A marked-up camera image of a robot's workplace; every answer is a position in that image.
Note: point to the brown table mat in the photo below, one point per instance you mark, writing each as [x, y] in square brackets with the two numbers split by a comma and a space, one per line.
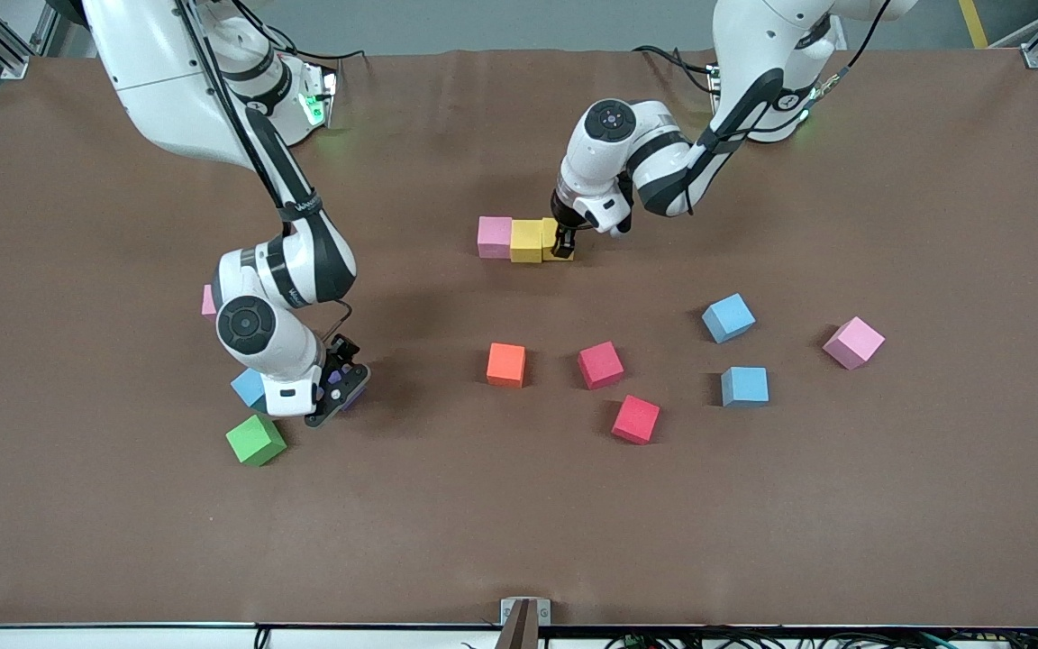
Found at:
[483, 505]

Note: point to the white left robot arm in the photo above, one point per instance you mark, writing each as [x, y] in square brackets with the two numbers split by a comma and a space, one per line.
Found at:
[614, 122]

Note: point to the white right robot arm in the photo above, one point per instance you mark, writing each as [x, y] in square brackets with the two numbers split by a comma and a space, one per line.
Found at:
[249, 329]

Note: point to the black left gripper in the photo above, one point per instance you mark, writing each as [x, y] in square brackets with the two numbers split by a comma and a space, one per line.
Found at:
[563, 233]

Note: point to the orange foam cube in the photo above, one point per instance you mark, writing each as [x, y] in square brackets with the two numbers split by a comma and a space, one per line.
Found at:
[505, 363]

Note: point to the yellow foam cube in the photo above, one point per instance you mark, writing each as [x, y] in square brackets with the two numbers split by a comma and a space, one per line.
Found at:
[549, 236]
[526, 241]

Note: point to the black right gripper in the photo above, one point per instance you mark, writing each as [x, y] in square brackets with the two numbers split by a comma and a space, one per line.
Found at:
[340, 352]

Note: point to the small metal bracket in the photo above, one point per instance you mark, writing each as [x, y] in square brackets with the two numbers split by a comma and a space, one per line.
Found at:
[508, 611]

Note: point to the green foam cube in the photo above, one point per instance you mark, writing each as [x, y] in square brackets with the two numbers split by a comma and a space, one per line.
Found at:
[254, 439]

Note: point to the purple foam cube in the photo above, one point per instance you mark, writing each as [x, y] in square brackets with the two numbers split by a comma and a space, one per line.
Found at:
[359, 397]

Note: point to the blue foam cube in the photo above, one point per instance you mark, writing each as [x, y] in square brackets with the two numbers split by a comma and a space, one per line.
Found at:
[727, 316]
[744, 385]
[247, 388]

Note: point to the red foam cube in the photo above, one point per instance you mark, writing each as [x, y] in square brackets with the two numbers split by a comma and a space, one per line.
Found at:
[635, 418]
[600, 364]

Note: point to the pink foam cube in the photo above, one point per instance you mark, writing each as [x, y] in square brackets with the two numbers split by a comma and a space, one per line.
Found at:
[852, 342]
[494, 236]
[208, 302]

